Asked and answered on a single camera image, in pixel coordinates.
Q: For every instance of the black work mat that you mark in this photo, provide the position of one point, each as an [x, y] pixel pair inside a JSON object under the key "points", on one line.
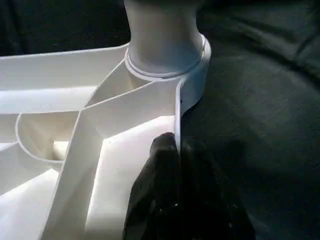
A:
{"points": [[265, 125]]}

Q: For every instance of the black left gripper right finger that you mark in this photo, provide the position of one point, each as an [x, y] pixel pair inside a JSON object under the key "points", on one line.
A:
{"points": [[215, 210]]}

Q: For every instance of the white plastic table leg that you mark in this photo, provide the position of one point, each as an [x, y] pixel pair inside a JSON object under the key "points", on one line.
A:
{"points": [[165, 35]]}

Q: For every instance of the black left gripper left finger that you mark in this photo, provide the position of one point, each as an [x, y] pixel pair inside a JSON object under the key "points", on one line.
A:
{"points": [[157, 200]]}

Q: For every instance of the white plastic table top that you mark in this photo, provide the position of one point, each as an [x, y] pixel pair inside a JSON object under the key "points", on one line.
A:
{"points": [[50, 75]]}

